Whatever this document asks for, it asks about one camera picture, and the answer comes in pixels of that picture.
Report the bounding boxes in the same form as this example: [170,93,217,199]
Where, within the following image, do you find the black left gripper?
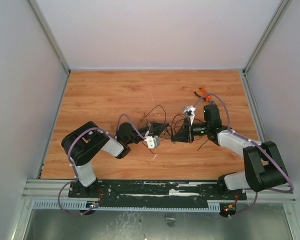
[126,121,170,145]

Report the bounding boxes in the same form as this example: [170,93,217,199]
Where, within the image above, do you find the dark brown wire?
[162,113,188,141]

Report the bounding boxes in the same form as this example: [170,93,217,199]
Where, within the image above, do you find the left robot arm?
[61,121,169,198]

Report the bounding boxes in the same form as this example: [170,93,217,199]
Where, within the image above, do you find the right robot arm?
[172,104,288,199]

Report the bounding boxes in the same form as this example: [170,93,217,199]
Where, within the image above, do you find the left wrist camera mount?
[144,135,161,149]

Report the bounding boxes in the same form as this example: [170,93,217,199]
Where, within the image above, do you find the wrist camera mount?
[144,135,161,149]
[182,105,196,125]

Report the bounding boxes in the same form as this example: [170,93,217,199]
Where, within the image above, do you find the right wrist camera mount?
[182,105,196,125]

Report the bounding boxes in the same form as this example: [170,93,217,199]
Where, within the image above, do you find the orange handled pliers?
[194,87,216,105]

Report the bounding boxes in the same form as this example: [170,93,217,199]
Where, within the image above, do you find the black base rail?
[68,179,247,209]

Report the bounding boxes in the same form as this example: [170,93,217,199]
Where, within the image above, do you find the grey slotted cable duct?
[31,199,221,213]

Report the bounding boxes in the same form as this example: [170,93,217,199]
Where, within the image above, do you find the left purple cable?
[57,113,151,217]

